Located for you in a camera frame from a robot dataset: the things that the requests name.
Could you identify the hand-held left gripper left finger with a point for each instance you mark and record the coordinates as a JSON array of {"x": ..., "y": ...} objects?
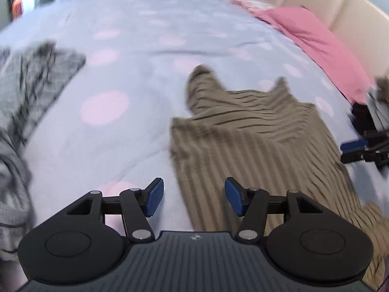
[{"x": 155, "y": 195}]

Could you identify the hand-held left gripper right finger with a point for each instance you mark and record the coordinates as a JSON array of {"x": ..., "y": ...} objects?
[{"x": 234, "y": 195}]

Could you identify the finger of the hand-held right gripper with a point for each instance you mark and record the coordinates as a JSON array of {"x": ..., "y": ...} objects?
[
  {"x": 360, "y": 156},
  {"x": 354, "y": 146}
]

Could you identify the tan dark-striped garment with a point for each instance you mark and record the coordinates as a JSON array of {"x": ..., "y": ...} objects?
[{"x": 258, "y": 133}]

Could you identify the folded black clothes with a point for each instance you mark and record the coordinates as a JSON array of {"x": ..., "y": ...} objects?
[{"x": 361, "y": 118}]

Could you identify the folded white garment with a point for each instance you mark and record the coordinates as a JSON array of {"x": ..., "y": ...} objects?
[{"x": 380, "y": 112}]

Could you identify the beige padded headboard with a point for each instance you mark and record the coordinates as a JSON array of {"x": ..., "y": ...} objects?
[{"x": 349, "y": 12}]

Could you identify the grey pink-dotted duvet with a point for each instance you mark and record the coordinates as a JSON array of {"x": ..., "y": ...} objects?
[{"x": 136, "y": 51}]

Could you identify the light grey pinstriped garment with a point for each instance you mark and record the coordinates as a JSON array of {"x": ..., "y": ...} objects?
[{"x": 39, "y": 85}]

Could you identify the light pink printed pillow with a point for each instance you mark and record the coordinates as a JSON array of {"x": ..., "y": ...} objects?
[{"x": 249, "y": 4}]

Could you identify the orange hallway object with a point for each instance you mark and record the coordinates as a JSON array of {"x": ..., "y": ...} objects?
[{"x": 17, "y": 1}]

